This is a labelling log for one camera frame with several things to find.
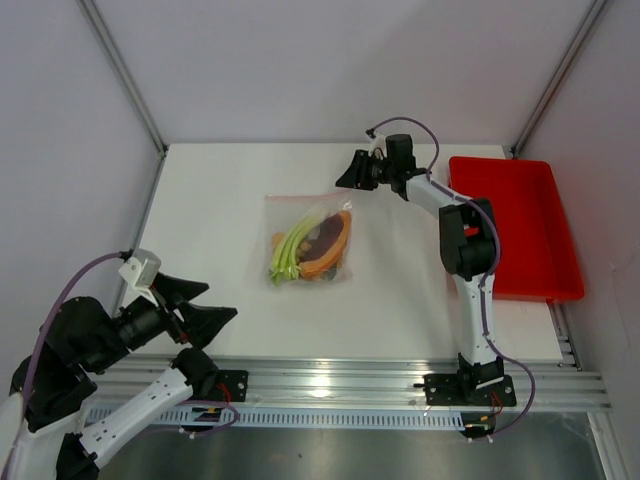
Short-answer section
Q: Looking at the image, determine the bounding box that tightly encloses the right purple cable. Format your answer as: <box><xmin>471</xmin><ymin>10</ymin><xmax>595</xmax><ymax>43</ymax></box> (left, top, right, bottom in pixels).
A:
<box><xmin>372</xmin><ymin>116</ymin><xmax>537</xmax><ymax>444</ymax></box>

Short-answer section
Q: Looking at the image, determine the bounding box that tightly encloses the red plastic bin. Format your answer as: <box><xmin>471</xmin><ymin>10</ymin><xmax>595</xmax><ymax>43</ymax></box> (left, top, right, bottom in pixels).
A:
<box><xmin>449</xmin><ymin>156</ymin><xmax>585</xmax><ymax>304</ymax></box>

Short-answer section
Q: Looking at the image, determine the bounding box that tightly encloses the white slotted cable duct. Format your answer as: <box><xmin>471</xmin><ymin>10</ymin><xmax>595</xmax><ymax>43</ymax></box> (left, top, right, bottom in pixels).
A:
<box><xmin>87</xmin><ymin>407</ymin><xmax>464</xmax><ymax>430</ymax></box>

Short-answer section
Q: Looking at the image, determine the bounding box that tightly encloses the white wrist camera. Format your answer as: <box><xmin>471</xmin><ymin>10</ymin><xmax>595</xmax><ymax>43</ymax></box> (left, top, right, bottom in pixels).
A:
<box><xmin>366</xmin><ymin>129</ymin><xmax>386</xmax><ymax>159</ymax></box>
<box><xmin>118</xmin><ymin>249</ymin><xmax>161</xmax><ymax>298</ymax></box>

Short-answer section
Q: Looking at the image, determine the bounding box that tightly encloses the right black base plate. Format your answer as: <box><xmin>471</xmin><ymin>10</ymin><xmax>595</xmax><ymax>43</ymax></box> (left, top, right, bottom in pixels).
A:
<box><xmin>413</xmin><ymin>373</ymin><xmax>517</xmax><ymax>407</ymax></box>

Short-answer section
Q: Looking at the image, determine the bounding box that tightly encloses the left aluminium frame post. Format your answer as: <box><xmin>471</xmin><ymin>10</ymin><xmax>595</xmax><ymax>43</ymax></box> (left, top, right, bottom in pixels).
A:
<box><xmin>76</xmin><ymin>0</ymin><xmax>168</xmax><ymax>157</ymax></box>

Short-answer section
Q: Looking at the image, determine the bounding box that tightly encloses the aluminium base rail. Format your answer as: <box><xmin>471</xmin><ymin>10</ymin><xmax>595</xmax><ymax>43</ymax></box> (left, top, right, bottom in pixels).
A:
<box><xmin>67</xmin><ymin>356</ymin><xmax>614</xmax><ymax>414</ymax></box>

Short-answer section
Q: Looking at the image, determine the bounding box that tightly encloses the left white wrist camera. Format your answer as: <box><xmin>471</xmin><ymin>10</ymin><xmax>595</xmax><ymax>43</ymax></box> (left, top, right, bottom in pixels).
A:
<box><xmin>118</xmin><ymin>249</ymin><xmax>161</xmax><ymax>298</ymax></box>

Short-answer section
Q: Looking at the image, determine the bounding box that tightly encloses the right aluminium frame post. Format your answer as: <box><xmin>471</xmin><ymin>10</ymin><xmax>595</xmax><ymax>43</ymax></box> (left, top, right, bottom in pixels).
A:
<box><xmin>508</xmin><ymin>0</ymin><xmax>613</xmax><ymax>159</ymax></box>

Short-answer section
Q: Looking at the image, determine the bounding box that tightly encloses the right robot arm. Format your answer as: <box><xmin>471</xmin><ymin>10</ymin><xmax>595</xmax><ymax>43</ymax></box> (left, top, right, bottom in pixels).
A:
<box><xmin>336</xmin><ymin>129</ymin><xmax>506</xmax><ymax>406</ymax></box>

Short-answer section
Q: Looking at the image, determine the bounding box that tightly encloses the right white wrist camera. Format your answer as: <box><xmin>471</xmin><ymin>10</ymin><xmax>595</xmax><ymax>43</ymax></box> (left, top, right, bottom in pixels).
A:
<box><xmin>366</xmin><ymin>129</ymin><xmax>386</xmax><ymax>159</ymax></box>

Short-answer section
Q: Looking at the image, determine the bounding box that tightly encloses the purple cable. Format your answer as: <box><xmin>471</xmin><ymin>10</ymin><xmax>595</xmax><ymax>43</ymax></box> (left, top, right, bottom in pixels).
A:
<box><xmin>9</xmin><ymin>249</ymin><xmax>240</xmax><ymax>480</ymax></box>
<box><xmin>372</xmin><ymin>116</ymin><xmax>537</xmax><ymax>444</ymax></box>

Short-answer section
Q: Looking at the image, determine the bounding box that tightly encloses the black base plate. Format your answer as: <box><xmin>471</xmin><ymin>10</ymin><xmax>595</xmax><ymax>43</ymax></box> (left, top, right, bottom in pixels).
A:
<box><xmin>200</xmin><ymin>370</ymin><xmax>249</xmax><ymax>403</ymax></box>
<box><xmin>413</xmin><ymin>373</ymin><xmax>517</xmax><ymax>407</ymax></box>

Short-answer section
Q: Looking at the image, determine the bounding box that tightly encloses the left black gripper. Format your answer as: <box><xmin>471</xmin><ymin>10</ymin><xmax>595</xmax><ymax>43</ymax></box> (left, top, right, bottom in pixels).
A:
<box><xmin>87</xmin><ymin>270</ymin><xmax>238</xmax><ymax>372</ymax></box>

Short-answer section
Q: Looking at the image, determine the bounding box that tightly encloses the aluminium frame post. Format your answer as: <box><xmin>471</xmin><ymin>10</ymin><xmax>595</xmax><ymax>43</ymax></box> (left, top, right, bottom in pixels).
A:
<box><xmin>508</xmin><ymin>0</ymin><xmax>613</xmax><ymax>159</ymax></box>
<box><xmin>76</xmin><ymin>0</ymin><xmax>168</xmax><ymax>157</ymax></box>

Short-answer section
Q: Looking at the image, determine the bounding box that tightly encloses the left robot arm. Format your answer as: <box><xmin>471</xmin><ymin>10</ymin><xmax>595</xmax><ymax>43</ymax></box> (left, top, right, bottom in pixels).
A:
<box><xmin>1</xmin><ymin>275</ymin><xmax>238</xmax><ymax>479</ymax></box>

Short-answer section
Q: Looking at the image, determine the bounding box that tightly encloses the white green leek toy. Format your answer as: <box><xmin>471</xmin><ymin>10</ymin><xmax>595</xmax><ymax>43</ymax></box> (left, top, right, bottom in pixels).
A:
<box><xmin>269</xmin><ymin>214</ymin><xmax>323</xmax><ymax>286</ymax></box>

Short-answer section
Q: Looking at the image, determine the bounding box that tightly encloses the papaya slice toy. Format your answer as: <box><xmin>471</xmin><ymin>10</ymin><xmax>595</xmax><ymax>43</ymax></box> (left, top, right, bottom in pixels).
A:
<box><xmin>298</xmin><ymin>210</ymin><xmax>352</xmax><ymax>279</ymax></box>

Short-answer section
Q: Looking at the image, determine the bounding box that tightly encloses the clear zip top bag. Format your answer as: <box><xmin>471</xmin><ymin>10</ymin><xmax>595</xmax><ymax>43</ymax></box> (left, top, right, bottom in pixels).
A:
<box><xmin>254</xmin><ymin>189</ymin><xmax>354</xmax><ymax>290</ymax></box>

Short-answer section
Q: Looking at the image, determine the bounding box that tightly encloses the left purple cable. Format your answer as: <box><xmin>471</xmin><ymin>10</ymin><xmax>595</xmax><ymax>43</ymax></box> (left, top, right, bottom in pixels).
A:
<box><xmin>9</xmin><ymin>249</ymin><xmax>240</xmax><ymax>480</ymax></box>

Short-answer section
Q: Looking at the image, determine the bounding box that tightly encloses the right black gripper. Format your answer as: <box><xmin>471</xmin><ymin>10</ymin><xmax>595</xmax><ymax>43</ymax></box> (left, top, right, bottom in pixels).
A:
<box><xmin>336</xmin><ymin>150</ymin><xmax>396</xmax><ymax>191</ymax></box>

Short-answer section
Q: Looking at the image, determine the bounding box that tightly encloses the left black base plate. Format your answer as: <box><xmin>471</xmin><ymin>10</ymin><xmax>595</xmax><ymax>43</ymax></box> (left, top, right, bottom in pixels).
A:
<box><xmin>200</xmin><ymin>370</ymin><xmax>249</xmax><ymax>403</ymax></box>

